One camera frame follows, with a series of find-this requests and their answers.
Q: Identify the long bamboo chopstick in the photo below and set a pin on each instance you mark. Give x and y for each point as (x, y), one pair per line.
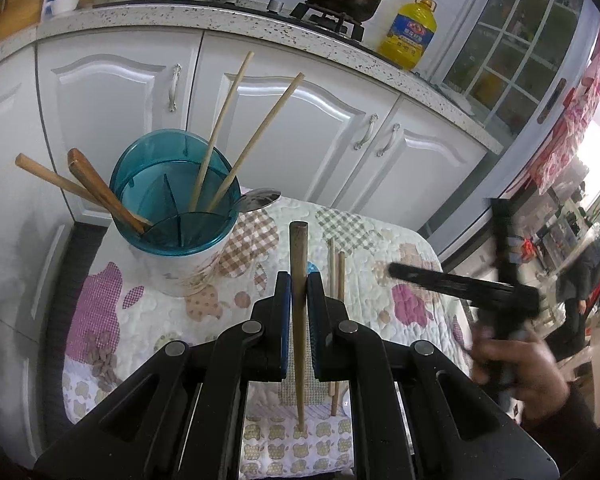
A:
(260, 130)
(225, 110)

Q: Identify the pink floral cloth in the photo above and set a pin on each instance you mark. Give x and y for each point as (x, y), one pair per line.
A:
(575, 125)

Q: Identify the metal spoon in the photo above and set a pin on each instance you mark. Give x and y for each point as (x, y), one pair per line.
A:
(260, 199)

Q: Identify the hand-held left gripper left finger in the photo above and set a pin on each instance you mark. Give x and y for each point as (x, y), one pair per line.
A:
(283, 325)

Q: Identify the person's right hand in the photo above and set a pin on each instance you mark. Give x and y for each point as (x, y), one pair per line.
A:
(535, 375)

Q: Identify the white framed glass door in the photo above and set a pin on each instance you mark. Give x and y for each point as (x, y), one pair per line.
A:
(515, 45)

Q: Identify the white cabinet door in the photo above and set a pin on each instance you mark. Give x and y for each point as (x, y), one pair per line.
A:
(110, 90)
(10, 185)
(425, 165)
(320, 125)

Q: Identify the thin wooden chopstick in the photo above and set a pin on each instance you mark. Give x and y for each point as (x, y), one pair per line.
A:
(340, 275)

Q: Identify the patchwork quilted mat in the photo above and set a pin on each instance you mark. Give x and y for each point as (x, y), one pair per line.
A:
(155, 320)

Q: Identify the white chair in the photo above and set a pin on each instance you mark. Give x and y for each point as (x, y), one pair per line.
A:
(597, 365)

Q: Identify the yellow cooking oil bottle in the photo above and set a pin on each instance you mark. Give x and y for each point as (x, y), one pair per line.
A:
(407, 35)

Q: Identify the light blue utensil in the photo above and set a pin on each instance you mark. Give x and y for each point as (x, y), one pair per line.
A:
(314, 266)

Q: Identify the brown wooden chopstick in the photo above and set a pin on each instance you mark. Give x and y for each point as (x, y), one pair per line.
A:
(299, 310)

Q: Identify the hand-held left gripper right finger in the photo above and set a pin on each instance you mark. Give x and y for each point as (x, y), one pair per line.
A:
(314, 325)

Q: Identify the teal plastic utensil holder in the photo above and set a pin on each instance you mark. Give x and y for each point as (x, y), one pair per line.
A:
(180, 255)

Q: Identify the person's right forearm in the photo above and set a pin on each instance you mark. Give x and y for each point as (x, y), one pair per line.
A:
(565, 445)

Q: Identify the black gas stove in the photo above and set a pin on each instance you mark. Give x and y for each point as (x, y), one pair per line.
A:
(260, 7)

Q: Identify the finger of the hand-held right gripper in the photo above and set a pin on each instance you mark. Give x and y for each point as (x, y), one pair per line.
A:
(440, 282)

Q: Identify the small white bowl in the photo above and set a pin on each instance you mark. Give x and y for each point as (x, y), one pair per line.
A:
(66, 5)

